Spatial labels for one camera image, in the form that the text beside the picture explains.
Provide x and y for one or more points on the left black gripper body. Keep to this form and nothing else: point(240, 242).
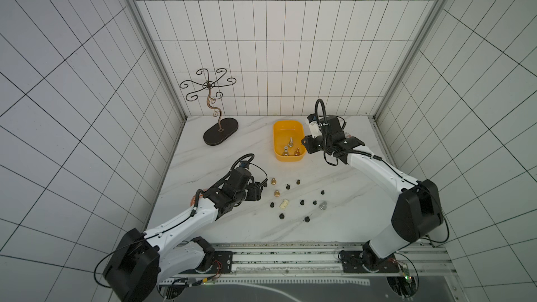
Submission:
point(250, 193)

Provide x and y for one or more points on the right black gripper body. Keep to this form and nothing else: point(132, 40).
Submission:
point(312, 145)

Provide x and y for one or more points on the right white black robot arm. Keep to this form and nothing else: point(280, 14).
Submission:
point(417, 208)

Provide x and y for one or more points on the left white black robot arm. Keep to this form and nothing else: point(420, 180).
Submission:
point(144, 259)

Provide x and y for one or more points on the yellow plastic storage box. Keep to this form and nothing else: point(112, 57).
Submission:
point(287, 138)

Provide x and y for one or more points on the orange white patterned plate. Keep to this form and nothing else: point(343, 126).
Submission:
point(198, 194)

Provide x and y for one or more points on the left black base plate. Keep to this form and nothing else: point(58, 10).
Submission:
point(220, 263)

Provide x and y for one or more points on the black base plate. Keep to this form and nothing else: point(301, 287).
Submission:
point(220, 263)
point(357, 262)

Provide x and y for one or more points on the aluminium mounting rail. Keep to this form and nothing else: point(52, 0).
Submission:
point(310, 262)

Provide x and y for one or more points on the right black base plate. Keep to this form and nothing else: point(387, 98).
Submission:
point(357, 262)

